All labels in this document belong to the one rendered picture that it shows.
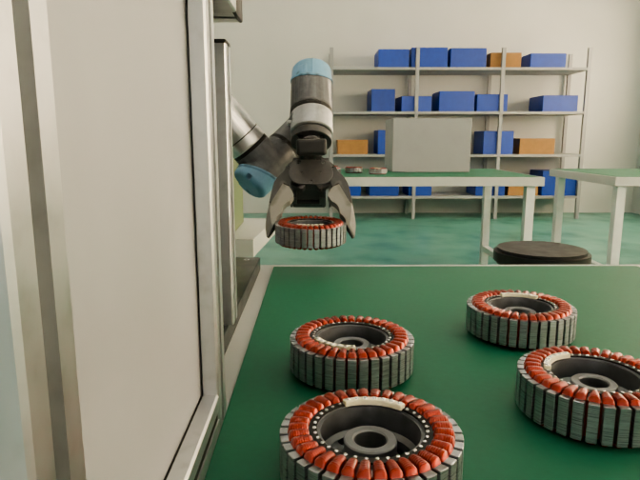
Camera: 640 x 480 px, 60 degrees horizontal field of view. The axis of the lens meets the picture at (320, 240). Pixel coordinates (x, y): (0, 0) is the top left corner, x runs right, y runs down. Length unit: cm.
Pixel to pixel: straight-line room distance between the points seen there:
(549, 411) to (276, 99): 697
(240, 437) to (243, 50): 707
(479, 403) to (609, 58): 782
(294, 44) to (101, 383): 718
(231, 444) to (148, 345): 15
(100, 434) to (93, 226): 8
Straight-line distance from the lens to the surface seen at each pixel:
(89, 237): 22
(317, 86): 101
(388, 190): 680
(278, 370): 53
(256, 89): 733
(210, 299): 40
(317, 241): 82
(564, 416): 44
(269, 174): 102
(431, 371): 53
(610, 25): 827
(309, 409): 38
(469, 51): 702
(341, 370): 46
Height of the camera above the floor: 96
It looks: 10 degrees down
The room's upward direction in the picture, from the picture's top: straight up
